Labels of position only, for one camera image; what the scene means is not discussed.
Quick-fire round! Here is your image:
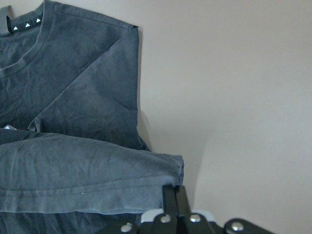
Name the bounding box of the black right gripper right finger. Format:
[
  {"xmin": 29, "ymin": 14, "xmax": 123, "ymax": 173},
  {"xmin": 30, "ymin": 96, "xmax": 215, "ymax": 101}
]
[{"xmin": 175, "ymin": 186, "xmax": 222, "ymax": 234}]

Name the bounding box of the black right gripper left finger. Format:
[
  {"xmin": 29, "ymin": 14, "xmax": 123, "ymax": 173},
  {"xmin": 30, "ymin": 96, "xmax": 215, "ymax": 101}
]
[{"xmin": 138, "ymin": 186, "xmax": 178, "ymax": 234}]

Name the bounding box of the black printed t-shirt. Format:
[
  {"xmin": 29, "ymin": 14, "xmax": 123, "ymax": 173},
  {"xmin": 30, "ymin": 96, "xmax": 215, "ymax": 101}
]
[{"xmin": 0, "ymin": 0, "xmax": 184, "ymax": 234}]

